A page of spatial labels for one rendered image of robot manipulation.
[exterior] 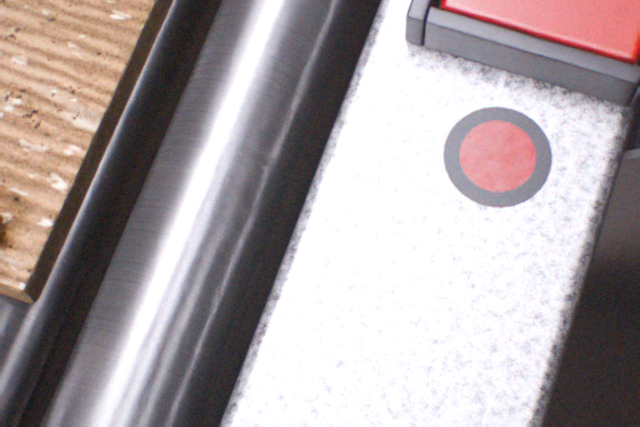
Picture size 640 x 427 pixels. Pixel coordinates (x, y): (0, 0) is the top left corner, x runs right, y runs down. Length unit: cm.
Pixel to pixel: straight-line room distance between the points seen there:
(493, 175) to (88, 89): 12
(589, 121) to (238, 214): 11
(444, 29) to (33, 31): 12
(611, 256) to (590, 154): 80
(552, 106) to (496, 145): 2
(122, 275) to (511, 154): 12
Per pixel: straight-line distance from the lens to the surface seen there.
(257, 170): 38
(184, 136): 38
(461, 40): 38
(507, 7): 39
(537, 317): 37
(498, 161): 38
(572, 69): 38
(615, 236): 114
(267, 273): 41
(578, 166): 38
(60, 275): 39
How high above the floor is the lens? 127
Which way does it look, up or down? 70 degrees down
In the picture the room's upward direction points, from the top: 6 degrees counter-clockwise
